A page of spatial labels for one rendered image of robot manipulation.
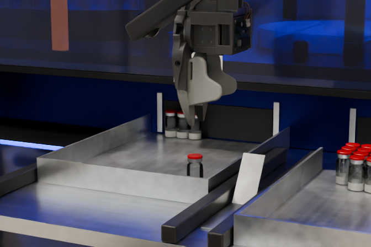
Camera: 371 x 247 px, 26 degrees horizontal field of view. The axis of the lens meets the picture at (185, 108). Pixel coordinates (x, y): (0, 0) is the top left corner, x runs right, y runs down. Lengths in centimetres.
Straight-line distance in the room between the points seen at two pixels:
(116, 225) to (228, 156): 35
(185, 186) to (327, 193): 19
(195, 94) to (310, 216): 21
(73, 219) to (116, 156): 29
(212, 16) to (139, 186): 24
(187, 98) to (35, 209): 24
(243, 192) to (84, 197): 21
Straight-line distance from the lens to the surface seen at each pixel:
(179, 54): 101
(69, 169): 111
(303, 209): 102
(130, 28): 108
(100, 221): 98
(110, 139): 130
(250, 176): 104
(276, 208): 102
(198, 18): 101
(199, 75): 103
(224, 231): 88
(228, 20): 100
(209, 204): 97
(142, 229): 95
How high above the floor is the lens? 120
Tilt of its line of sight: 11 degrees down
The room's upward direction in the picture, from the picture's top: straight up
